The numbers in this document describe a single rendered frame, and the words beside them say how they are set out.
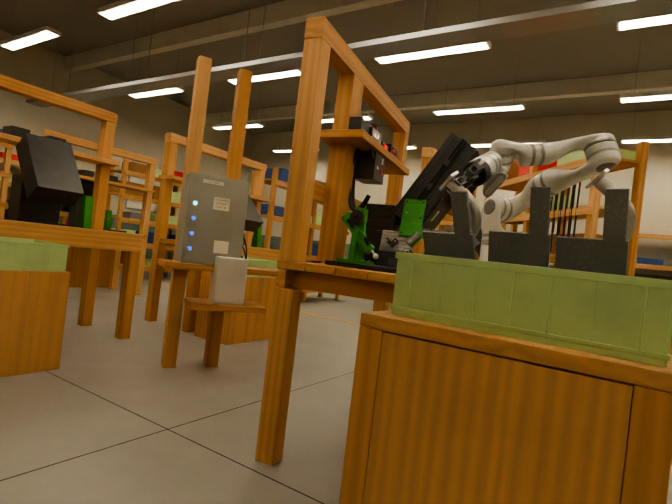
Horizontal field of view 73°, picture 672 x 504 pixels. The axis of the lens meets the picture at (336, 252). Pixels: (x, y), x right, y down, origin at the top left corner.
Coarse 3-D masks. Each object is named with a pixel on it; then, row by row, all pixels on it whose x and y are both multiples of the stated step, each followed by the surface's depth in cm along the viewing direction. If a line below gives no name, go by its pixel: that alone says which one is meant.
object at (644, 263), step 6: (642, 234) 880; (648, 234) 879; (654, 234) 874; (636, 258) 920; (642, 258) 883; (648, 258) 878; (636, 264) 882; (642, 264) 881; (648, 264) 876; (654, 264) 873; (660, 264) 869; (666, 264) 864; (666, 270) 856
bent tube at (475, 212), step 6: (456, 174) 122; (450, 180) 122; (444, 186) 123; (450, 186) 122; (456, 186) 121; (462, 186) 122; (468, 192) 121; (474, 198) 121; (474, 204) 120; (474, 210) 121; (480, 210) 121; (474, 216) 121; (480, 216) 121; (474, 222) 122; (480, 222) 122; (474, 228) 123; (474, 234) 124
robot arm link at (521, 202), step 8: (536, 176) 160; (528, 184) 162; (536, 184) 159; (528, 192) 162; (512, 200) 175; (520, 200) 170; (528, 200) 165; (512, 208) 175; (520, 208) 171; (512, 216) 175
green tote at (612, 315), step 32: (416, 256) 120; (416, 288) 120; (448, 288) 115; (480, 288) 111; (512, 288) 106; (544, 288) 103; (576, 288) 99; (608, 288) 96; (640, 288) 92; (448, 320) 115; (480, 320) 110; (512, 320) 106; (544, 320) 102; (576, 320) 98; (608, 320) 95; (640, 320) 92; (608, 352) 95; (640, 352) 91
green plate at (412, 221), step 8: (408, 200) 245; (416, 200) 244; (424, 200) 242; (408, 208) 244; (416, 208) 242; (424, 208) 241; (408, 216) 243; (416, 216) 241; (400, 224) 243; (408, 224) 241; (416, 224) 240; (400, 232) 241; (408, 232) 240
